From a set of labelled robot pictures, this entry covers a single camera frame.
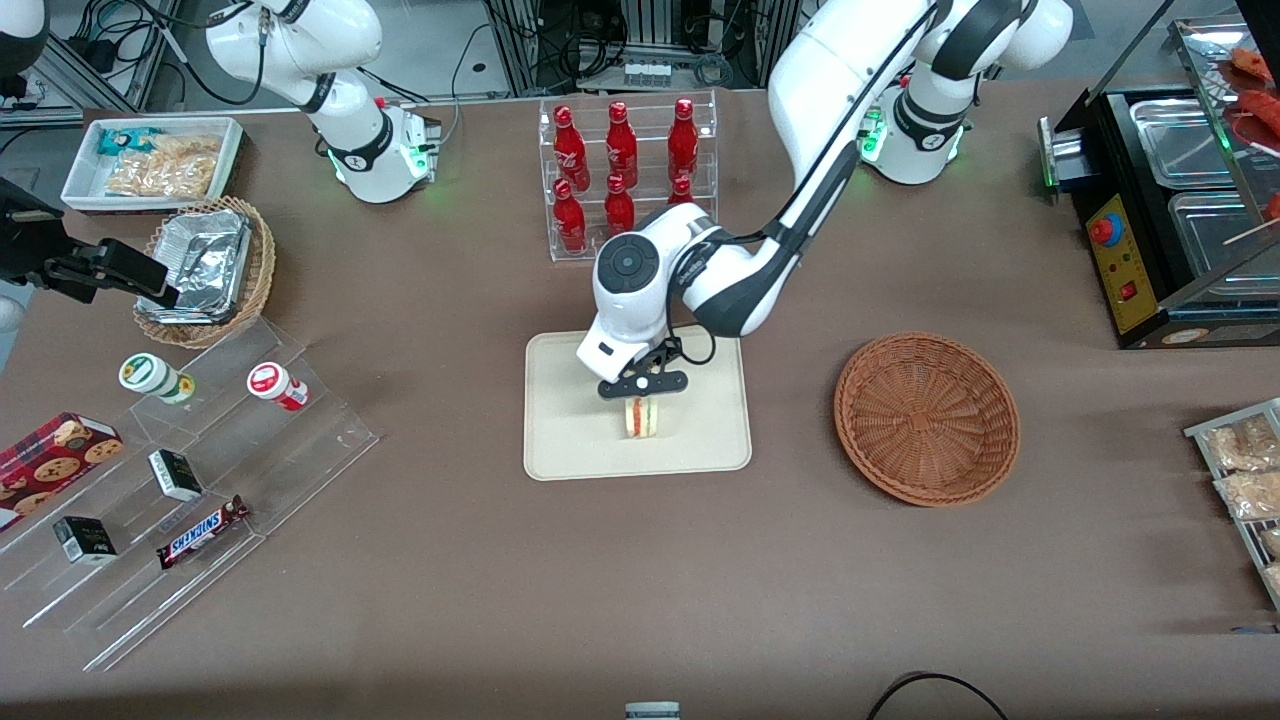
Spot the teal snack packet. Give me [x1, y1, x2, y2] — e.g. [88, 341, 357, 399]
[96, 127, 163, 158]

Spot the black cable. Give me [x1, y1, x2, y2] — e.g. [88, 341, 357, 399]
[865, 671, 1008, 720]

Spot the clear acrylic bottle rack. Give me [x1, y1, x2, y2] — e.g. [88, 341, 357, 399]
[539, 89, 719, 264]

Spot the black hot food warmer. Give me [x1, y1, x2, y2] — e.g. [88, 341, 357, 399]
[1038, 15, 1280, 350]

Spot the green lidded white cup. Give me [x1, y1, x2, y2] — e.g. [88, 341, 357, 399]
[118, 353, 197, 406]

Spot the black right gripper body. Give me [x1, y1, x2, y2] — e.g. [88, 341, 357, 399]
[0, 178, 71, 287]

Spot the tan wicker basket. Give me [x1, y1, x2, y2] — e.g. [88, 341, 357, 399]
[132, 195, 277, 350]

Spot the grey wire snack tray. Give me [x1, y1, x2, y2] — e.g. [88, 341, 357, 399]
[1184, 397, 1280, 613]

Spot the aluminium frame rack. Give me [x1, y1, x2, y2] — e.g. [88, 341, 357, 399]
[480, 0, 806, 96]

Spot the clear bag of chips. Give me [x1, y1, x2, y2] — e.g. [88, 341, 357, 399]
[104, 134, 223, 200]

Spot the steel warmer pan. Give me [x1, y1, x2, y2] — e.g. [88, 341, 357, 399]
[1128, 97, 1239, 189]

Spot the red sausage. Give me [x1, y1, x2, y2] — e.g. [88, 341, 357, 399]
[1236, 88, 1280, 151]

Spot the clear bag of fried snacks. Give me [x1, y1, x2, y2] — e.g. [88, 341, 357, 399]
[1214, 470, 1280, 522]
[1202, 414, 1280, 472]

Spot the small black carton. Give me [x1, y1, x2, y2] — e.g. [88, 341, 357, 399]
[52, 515, 119, 566]
[147, 448, 205, 503]

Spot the silver foil container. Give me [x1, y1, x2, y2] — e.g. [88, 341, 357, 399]
[136, 208, 253, 325]

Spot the cream plastic tray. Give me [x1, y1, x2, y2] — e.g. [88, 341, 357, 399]
[524, 322, 753, 483]

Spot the red lidded white cup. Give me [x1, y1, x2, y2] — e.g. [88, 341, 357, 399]
[246, 361, 312, 413]

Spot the Snickers chocolate bar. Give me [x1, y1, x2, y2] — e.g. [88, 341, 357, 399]
[156, 494, 251, 571]

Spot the red cookie box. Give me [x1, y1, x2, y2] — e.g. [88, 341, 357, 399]
[0, 411, 125, 532]

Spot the white rectangular snack bin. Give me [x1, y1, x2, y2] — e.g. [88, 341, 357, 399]
[61, 116, 247, 215]

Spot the brown round wicker basket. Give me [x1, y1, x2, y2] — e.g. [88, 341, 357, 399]
[833, 331, 1022, 508]

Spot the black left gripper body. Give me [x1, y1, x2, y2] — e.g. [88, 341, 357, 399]
[597, 368, 691, 400]

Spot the triangular sandwich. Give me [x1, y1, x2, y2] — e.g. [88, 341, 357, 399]
[623, 396, 668, 442]

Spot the clear acrylic stepped shelf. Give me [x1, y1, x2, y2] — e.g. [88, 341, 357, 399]
[0, 317, 380, 674]

